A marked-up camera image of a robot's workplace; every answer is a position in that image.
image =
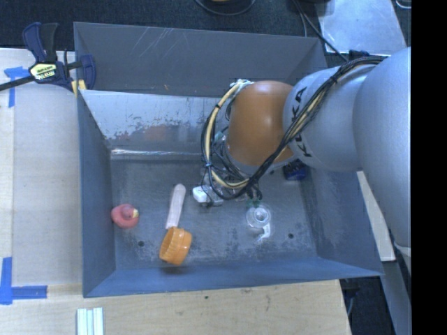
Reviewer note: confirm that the orange ribbed lid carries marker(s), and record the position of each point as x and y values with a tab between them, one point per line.
175	245

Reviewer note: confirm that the blue ribbed object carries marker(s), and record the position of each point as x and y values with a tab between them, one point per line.
295	170

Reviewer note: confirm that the grey metal bin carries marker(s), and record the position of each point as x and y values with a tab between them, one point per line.
139	58

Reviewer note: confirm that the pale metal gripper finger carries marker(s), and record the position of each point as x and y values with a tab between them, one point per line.
200	193
216	201

